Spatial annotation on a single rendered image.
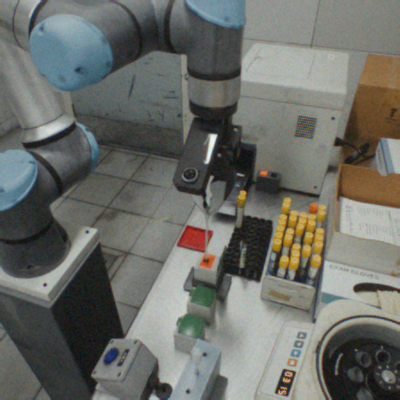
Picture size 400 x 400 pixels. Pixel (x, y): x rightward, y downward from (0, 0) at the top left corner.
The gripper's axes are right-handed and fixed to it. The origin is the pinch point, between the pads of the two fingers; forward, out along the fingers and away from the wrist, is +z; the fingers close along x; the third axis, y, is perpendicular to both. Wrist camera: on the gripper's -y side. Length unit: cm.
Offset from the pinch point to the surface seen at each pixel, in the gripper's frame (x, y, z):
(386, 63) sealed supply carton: -35, 96, 2
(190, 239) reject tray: 7.5, 10.9, 20.4
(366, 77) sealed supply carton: -28, 82, 3
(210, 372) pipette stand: -7.8, -22.4, 10.6
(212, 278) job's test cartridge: -2.0, -2.2, 15.2
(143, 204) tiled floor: 76, 108, 108
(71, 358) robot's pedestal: 29, -16, 42
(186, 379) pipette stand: -4.8, -24.4, 10.6
